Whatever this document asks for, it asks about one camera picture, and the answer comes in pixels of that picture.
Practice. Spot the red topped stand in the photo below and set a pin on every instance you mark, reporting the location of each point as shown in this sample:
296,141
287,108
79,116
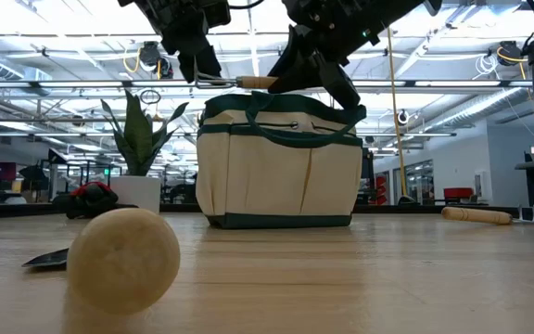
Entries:
458,192

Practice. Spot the snake plant in white pot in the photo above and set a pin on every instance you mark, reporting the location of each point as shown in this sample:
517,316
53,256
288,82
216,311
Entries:
137,134

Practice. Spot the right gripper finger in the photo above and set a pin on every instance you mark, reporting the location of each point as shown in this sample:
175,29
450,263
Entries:
339,83
299,65

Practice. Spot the beige green gardening bag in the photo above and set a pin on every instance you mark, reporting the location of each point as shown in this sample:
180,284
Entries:
271,176

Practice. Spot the red black gardening glove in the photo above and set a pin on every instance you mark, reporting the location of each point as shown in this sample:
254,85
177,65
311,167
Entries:
91,197

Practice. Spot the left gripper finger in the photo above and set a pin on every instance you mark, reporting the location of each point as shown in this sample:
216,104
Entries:
199,65

